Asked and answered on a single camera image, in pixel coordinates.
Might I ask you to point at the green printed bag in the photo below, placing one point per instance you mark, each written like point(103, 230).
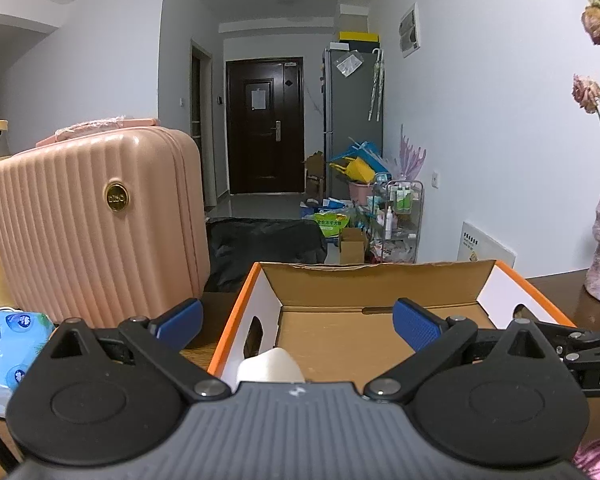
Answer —
point(331, 225)

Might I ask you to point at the purple coral decoration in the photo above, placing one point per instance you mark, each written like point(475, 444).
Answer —
point(409, 157)

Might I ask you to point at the yellow dustpan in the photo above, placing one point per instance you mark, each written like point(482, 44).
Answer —
point(355, 170)

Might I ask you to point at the folded umbrella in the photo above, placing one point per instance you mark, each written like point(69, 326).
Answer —
point(376, 85)

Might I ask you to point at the white wall board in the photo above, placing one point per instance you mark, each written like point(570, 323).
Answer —
point(485, 245)

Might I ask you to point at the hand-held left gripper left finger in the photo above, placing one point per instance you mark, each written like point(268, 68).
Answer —
point(180, 318)

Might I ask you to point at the pink bucket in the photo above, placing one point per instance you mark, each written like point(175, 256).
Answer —
point(360, 192)

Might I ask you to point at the white wall electrical panel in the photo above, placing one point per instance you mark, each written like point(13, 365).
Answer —
point(409, 30)

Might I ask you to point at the dark brown entrance door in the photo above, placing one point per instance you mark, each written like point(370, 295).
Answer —
point(262, 150)

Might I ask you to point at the small brown cardboard box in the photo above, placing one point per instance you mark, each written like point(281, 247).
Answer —
point(352, 247)

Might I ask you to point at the blue plastic frame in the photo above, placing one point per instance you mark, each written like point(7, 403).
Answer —
point(367, 150)

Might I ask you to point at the white wall outlet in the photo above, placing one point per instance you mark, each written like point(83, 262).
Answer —
point(435, 180)

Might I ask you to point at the open brown cardboard box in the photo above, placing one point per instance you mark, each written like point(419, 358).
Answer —
point(314, 175)

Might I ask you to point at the pink ribbed suitcase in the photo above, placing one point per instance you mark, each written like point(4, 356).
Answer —
point(80, 240)

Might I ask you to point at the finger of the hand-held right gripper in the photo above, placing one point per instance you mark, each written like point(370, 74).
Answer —
point(592, 342)

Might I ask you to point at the yellow and black box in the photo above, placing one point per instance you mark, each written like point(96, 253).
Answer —
point(359, 40)

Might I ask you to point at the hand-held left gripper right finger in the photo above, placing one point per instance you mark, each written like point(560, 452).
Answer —
point(415, 325)

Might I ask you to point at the orange cardboard box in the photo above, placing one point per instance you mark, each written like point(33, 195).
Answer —
point(330, 332)

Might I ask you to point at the blue tissue pack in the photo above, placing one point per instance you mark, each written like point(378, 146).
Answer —
point(12, 345)

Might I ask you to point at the grey refrigerator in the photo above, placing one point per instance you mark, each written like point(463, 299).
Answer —
point(350, 110)

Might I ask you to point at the clear plastic bag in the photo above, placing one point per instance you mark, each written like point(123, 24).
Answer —
point(349, 64)

